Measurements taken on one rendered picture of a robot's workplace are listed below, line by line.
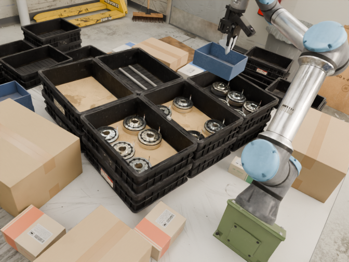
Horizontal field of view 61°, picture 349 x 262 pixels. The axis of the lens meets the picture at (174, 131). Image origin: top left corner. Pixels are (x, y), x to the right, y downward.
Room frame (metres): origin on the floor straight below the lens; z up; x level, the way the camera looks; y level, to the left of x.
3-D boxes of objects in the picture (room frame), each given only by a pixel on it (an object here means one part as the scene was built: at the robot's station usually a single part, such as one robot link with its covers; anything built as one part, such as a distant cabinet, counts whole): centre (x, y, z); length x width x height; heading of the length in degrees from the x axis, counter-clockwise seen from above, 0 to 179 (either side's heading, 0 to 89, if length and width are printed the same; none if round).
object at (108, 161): (0.89, 0.14, 0.87); 0.40 x 0.30 x 0.11; 49
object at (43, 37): (2.39, 1.20, 0.37); 0.40 x 0.30 x 0.45; 149
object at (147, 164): (0.76, 0.11, 0.86); 0.10 x 0.10 x 0.01
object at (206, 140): (1.12, -0.06, 0.92); 0.40 x 0.30 x 0.02; 49
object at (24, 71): (1.84, 1.06, 0.37); 0.40 x 0.30 x 0.45; 149
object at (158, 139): (0.94, 0.10, 0.86); 0.10 x 0.10 x 0.01
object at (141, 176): (0.89, 0.14, 0.92); 0.40 x 0.30 x 0.02; 49
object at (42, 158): (0.76, 0.60, 0.80); 0.40 x 0.30 x 0.20; 66
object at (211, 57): (1.28, -0.15, 1.10); 0.20 x 0.15 x 0.07; 59
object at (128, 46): (1.86, 0.41, 0.75); 0.20 x 0.12 x 0.09; 154
